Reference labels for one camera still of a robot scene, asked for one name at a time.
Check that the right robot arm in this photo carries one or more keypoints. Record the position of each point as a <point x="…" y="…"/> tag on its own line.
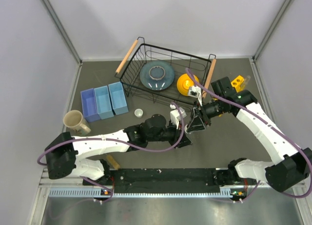
<point x="289" y="163"/>

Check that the blue ceramic plate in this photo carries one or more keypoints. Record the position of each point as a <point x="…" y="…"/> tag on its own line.
<point x="157" y="75"/>

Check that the small white cup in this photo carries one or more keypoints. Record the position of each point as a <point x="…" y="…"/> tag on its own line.
<point x="138" y="113"/>

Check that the beige ceramic mug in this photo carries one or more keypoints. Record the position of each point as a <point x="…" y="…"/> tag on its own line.
<point x="75" y="121"/>

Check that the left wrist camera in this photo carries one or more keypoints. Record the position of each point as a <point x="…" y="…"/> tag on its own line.
<point x="175" y="116"/>

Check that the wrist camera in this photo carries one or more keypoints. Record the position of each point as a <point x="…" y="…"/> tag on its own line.
<point x="195" y="92"/>
<point x="175" y="116"/>

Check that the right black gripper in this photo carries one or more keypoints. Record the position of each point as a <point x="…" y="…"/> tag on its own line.
<point x="196" y="124"/>

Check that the right light blue bin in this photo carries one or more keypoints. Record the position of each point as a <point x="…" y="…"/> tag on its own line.
<point x="118" y="99"/>

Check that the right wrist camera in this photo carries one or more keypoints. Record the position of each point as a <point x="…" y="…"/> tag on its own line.
<point x="195" y="92"/>

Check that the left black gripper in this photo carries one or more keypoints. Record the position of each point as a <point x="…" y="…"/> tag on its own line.
<point x="177" y="134"/>

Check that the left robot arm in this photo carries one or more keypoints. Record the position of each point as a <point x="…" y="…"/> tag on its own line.
<point x="69" y="155"/>

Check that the yellow test tube rack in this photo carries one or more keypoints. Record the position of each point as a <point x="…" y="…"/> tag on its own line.
<point x="237" y="82"/>

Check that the dark blue plastic bin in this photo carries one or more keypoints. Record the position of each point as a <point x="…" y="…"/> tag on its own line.
<point x="89" y="106"/>

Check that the black wire dish rack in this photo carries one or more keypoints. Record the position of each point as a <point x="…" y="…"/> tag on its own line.
<point x="141" y="53"/>

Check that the light blue bin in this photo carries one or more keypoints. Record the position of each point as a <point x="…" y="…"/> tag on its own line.
<point x="103" y="102"/>
<point x="118" y="99"/>

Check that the middle light blue bin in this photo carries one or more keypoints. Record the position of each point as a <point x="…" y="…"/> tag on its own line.
<point x="103" y="102"/>

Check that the yellow ridged dome bowl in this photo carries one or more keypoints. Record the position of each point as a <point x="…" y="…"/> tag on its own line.
<point x="183" y="84"/>

